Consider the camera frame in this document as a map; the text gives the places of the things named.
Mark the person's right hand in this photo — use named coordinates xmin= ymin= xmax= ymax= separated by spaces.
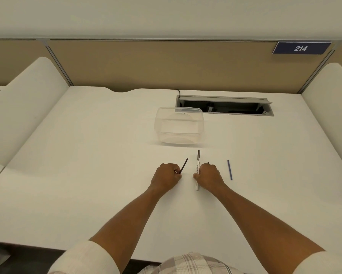
xmin=193 ymin=164 xmax=226 ymax=193

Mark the person's left hand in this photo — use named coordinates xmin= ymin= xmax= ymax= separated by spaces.
xmin=150 ymin=163 xmax=183 ymax=195

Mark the white marker pen black cap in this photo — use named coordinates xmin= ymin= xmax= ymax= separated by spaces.
xmin=195 ymin=150 xmax=201 ymax=192

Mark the person's right forearm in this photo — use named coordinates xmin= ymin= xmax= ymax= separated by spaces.
xmin=201 ymin=183 xmax=326 ymax=268

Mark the person's left forearm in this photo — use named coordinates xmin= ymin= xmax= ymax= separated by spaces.
xmin=89 ymin=185 xmax=172 ymax=259

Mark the clear plastic container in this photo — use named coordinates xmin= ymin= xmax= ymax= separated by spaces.
xmin=154 ymin=107 xmax=204 ymax=145

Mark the white plaid shirt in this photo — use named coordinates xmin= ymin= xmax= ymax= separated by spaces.
xmin=48 ymin=240 xmax=342 ymax=274

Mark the white curved desk divider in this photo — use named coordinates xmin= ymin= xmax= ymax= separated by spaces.
xmin=301 ymin=63 xmax=342 ymax=179
xmin=0 ymin=57 xmax=70 ymax=166

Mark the blue number sign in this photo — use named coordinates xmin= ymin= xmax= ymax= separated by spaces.
xmin=272 ymin=41 xmax=332 ymax=55

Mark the grey desk cable box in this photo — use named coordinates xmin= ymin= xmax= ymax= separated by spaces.
xmin=175 ymin=94 xmax=274 ymax=117

